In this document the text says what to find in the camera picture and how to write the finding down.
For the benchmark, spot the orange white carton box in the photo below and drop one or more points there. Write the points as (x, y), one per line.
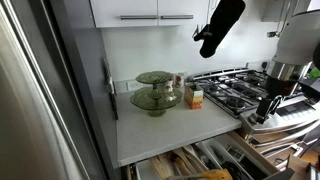
(193, 96)

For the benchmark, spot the white upper cabinet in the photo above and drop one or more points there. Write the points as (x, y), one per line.
(135, 13)

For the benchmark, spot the white wall outlet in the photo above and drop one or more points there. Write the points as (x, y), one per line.
(133, 85)

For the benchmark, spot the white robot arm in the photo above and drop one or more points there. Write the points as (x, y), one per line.
(297, 48)

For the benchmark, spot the green glass tiered stand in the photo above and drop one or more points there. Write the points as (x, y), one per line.
(159, 95)

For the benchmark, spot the yellow wooden spatula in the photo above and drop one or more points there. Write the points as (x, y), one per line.
(215, 174)

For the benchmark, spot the stainless refrigerator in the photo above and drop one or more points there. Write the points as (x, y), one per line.
(44, 130)

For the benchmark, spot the black oven mitt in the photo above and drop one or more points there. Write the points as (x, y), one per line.
(223, 18)

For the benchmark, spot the stainless gas stove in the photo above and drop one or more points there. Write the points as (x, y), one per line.
(239, 91)

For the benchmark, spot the red label tin can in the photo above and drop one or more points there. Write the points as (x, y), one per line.
(179, 80)

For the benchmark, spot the open wooden drawer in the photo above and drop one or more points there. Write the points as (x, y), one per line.
(227, 151)

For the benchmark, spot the wooden spatulas in drawer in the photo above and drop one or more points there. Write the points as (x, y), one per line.
(181, 161)

